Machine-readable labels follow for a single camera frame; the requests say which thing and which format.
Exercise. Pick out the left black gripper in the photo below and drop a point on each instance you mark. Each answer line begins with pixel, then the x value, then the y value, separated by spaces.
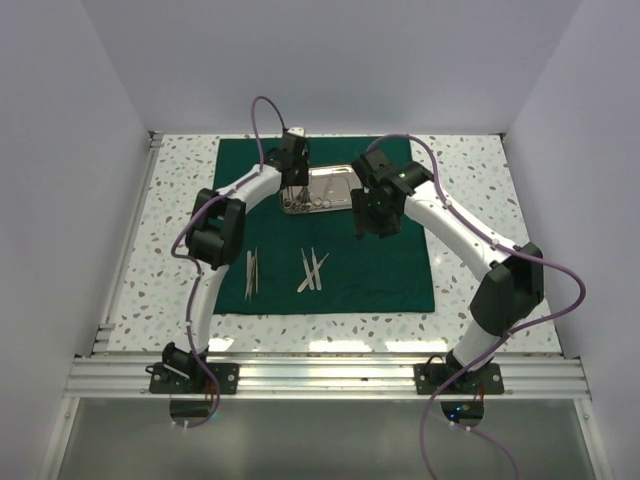
pixel 302 179

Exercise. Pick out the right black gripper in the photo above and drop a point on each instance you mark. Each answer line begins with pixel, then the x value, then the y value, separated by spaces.
pixel 364 222

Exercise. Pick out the steel instrument tray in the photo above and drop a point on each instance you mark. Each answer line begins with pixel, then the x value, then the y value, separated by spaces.
pixel 329 189

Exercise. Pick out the dark green surgical cloth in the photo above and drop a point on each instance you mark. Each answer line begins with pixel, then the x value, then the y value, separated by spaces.
pixel 370 275

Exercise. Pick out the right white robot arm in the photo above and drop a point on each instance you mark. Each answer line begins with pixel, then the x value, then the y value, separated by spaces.
pixel 511 284

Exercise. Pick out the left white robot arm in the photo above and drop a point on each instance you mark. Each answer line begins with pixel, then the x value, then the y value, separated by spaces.
pixel 213 240

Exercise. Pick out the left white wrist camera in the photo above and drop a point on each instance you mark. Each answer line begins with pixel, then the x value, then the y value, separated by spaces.
pixel 296 131

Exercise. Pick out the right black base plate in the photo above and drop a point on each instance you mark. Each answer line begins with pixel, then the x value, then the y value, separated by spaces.
pixel 457 378

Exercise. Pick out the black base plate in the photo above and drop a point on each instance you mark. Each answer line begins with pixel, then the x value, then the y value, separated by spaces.
pixel 457 378
pixel 166 381

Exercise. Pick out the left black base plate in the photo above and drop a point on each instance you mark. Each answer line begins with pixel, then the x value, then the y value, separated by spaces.
pixel 166 381

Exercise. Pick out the aluminium left side rail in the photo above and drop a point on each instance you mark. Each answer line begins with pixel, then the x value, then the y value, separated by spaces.
pixel 105 325

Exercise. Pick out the aluminium rail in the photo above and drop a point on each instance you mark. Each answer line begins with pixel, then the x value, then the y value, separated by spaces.
pixel 325 377
pixel 105 325

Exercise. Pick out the aluminium front rail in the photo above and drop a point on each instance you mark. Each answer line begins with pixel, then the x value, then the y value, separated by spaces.
pixel 325 377

